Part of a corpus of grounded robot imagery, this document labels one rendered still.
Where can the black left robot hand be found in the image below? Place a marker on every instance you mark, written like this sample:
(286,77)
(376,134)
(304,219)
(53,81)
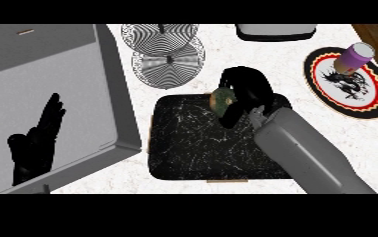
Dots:
(35,147)

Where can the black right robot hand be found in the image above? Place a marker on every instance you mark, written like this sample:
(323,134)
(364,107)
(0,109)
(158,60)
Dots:
(248,91)

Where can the green squash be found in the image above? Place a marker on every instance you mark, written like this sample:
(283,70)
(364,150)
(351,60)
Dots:
(221,101)

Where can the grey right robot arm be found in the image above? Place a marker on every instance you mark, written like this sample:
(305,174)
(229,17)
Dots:
(307,151)

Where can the black marbled tray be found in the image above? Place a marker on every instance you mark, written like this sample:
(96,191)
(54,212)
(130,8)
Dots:
(206,141)

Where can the large grey appliance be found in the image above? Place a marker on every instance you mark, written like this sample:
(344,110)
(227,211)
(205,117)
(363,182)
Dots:
(59,91)

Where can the grey and black appliance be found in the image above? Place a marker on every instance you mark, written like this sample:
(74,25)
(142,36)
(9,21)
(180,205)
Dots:
(274,31)

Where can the round patterned placemat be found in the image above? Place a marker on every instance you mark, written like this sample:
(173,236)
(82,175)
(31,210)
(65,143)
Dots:
(344,81)

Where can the brown wooden object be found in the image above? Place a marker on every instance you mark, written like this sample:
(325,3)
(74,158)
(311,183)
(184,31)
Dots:
(367,34)

